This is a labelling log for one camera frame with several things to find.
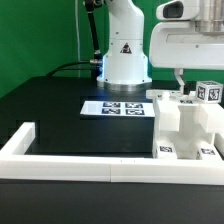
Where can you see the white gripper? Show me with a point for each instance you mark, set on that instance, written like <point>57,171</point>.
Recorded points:
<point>177,45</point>

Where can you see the white tagged cube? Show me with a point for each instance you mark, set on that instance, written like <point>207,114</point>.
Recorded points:
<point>209,91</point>

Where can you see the white chair back part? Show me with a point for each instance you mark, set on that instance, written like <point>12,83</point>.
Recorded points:
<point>184,114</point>

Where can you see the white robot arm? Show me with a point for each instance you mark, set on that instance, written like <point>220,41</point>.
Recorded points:
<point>125,66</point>

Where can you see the white marker sheet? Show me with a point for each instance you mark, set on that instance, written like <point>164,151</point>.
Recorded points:
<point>124,109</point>

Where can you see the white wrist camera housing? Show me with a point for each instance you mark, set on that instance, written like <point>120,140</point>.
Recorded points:
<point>175,10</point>

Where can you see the white U-shaped obstacle frame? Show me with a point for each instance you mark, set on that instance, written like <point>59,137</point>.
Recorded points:
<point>15,163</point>

